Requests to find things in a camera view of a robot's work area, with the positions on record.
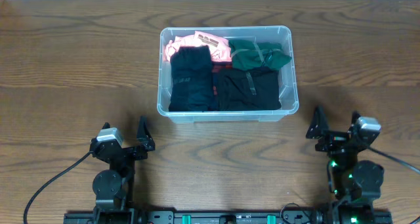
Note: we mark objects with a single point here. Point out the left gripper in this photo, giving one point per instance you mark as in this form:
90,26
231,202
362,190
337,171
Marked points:
126,150

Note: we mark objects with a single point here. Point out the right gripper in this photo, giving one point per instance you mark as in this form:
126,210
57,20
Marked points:
314,133

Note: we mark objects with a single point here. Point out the dark navy shorts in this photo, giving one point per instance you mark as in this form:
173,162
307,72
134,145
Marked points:
191,73

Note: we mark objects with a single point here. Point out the black garment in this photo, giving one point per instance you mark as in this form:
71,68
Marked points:
252,90

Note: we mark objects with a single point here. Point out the dark green garment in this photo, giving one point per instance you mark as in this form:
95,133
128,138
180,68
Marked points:
247,55

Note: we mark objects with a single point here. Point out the red navy plaid shirt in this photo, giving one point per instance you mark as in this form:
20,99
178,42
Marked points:
217,67

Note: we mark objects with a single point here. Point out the pink printed t-shirt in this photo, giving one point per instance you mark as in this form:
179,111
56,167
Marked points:
218,46

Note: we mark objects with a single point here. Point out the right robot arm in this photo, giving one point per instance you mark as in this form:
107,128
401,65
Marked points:
354,183

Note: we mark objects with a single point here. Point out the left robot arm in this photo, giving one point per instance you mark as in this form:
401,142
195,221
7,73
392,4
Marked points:
114,186

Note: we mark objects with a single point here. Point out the clear plastic storage bin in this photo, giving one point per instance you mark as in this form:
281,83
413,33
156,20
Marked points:
287,89

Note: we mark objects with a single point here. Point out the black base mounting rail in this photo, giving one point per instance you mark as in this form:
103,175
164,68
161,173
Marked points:
168,217

